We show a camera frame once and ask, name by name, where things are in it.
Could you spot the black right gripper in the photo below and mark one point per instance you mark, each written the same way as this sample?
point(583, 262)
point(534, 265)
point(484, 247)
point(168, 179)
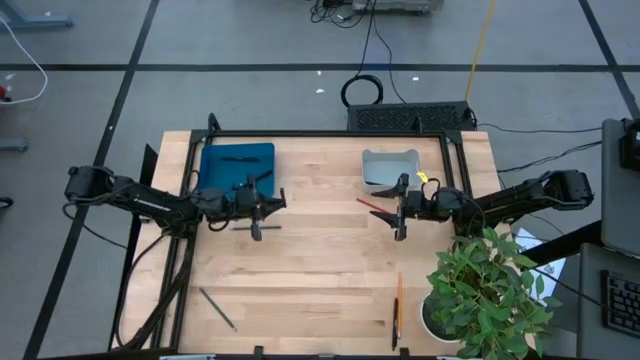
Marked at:
point(403, 207)

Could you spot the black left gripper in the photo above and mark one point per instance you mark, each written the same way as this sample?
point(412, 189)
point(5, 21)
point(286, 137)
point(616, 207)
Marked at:
point(256, 225)

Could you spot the dark green pencil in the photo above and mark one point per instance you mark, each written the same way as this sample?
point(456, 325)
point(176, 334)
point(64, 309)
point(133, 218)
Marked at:
point(272, 227)
point(217, 309)

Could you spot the red pencil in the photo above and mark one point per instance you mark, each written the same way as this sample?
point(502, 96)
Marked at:
point(372, 205)

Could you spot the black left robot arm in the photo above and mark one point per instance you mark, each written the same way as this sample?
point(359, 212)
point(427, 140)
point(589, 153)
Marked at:
point(150, 205)

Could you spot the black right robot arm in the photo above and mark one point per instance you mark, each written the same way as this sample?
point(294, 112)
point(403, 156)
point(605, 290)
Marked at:
point(515, 200)

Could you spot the yellow tape tag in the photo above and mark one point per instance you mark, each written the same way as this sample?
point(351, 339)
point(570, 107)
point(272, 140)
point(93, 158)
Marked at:
point(423, 177)

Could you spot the white plastic bin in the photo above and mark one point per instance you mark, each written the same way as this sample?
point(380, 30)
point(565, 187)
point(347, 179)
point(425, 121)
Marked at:
point(390, 167)

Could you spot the blue plastic tray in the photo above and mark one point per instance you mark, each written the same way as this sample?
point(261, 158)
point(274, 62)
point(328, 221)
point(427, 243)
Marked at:
point(215, 180)

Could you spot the black perforated computer case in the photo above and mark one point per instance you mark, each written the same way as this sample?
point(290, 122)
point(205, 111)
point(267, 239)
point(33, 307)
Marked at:
point(400, 117)

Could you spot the white plant pot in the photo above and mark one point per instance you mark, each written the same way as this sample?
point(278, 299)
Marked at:
point(425, 325)

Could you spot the black triangular plate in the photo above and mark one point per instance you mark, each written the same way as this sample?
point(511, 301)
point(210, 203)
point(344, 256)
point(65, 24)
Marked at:
point(150, 167)

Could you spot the green leafy plant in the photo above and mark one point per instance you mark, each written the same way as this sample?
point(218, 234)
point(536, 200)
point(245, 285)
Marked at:
point(490, 300)

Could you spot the black table clamp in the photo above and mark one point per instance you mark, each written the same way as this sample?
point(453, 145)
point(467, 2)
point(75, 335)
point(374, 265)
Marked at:
point(258, 351)
point(404, 352)

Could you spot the silver aluminium extrusion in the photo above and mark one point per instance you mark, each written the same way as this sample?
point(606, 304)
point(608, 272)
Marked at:
point(450, 358)
point(187, 357)

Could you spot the white paper sheet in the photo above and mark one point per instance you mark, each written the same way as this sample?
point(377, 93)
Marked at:
point(552, 270)

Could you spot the black diagonal strut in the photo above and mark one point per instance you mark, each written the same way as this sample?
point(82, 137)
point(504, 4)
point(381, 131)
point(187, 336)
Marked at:
point(565, 242)

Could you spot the silver device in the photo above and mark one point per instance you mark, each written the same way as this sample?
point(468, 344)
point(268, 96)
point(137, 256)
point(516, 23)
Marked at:
point(400, 5)

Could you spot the grey desk with keyboard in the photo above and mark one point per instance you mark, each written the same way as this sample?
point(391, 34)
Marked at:
point(590, 310)

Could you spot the black desktop device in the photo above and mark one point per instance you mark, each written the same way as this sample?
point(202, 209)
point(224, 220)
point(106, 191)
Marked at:
point(631, 145)

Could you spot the black keyboard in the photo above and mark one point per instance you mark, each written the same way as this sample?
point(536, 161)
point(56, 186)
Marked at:
point(622, 302)

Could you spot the grey desk foot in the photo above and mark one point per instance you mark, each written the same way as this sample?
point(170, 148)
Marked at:
point(12, 145)
point(40, 21)

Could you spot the black round object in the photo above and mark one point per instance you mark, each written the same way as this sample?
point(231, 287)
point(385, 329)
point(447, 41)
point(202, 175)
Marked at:
point(4, 202)

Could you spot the small red object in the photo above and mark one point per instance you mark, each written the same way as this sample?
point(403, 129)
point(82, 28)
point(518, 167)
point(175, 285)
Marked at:
point(4, 93)

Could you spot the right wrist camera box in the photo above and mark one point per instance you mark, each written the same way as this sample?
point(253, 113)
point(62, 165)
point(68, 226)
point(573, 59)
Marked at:
point(417, 205)

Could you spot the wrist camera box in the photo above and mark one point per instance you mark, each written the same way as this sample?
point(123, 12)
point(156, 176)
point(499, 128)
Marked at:
point(417, 205)
point(243, 202)

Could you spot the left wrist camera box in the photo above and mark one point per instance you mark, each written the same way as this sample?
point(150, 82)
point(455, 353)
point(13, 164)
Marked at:
point(243, 202)

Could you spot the black aluminium table frame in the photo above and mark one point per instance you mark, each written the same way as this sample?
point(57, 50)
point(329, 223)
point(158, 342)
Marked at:
point(325, 133)

